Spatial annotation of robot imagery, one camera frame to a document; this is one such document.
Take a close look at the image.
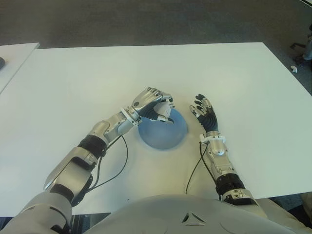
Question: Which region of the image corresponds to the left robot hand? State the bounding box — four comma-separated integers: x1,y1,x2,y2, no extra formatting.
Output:
131,86,176,125

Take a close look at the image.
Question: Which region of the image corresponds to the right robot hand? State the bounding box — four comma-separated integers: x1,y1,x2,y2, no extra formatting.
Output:
189,92,219,134

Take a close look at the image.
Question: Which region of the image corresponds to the white charger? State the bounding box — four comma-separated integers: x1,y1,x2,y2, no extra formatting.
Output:
156,101,173,118

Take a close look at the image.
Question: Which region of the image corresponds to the blue plate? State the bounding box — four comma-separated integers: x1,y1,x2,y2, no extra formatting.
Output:
137,109,189,150

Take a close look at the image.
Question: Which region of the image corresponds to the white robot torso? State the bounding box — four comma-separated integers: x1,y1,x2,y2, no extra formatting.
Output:
84,194,303,234

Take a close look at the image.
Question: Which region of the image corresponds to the beige fabric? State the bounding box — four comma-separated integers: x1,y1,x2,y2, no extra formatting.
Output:
253,187,312,234

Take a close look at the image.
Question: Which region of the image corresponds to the black office chair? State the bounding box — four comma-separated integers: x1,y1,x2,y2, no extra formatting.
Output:
290,35,312,52

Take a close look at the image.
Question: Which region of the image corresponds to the seated person in jeans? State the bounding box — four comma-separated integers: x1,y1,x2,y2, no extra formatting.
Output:
296,35,312,65

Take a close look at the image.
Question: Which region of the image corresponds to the neighbouring white table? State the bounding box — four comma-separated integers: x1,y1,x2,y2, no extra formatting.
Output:
0,42,41,95

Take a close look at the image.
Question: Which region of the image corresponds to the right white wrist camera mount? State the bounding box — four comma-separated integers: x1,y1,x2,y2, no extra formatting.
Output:
199,133,226,146

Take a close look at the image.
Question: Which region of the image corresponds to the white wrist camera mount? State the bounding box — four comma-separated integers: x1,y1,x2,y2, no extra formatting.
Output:
120,107,142,126
199,133,226,146

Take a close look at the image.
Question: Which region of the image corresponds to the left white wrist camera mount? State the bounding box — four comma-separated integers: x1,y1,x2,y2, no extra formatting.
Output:
120,107,142,126

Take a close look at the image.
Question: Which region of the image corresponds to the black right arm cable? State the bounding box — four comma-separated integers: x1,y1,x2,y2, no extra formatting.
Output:
184,142,224,202

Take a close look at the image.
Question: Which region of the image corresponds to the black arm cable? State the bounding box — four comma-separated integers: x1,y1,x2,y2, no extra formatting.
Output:
184,142,224,202
89,135,129,193

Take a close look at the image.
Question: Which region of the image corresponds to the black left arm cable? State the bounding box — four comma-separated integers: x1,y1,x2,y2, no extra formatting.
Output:
89,135,129,193

